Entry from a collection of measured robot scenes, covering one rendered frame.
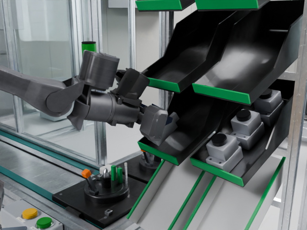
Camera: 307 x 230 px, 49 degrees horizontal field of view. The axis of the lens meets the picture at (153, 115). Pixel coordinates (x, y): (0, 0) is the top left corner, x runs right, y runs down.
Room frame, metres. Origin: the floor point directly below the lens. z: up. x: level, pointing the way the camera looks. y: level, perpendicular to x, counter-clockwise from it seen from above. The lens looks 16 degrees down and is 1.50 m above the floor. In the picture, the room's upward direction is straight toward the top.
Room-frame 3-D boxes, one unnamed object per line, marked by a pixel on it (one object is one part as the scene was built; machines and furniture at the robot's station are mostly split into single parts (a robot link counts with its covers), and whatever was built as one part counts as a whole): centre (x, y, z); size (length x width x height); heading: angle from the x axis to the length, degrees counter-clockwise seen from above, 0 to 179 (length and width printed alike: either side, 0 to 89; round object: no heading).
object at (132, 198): (0.95, 0.14, 0.96); 0.24 x 0.24 x 0.02; 51
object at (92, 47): (1.16, 0.22, 1.39); 0.05 x 0.05 x 0.05
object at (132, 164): (1.15, -0.02, 1.01); 0.24 x 0.24 x 0.13; 51
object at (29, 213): (0.84, 0.35, 0.96); 0.04 x 0.04 x 0.02
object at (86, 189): (0.95, 0.14, 0.98); 0.14 x 0.14 x 0.02
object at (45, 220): (0.79, 0.29, 0.96); 0.04 x 0.04 x 0.02
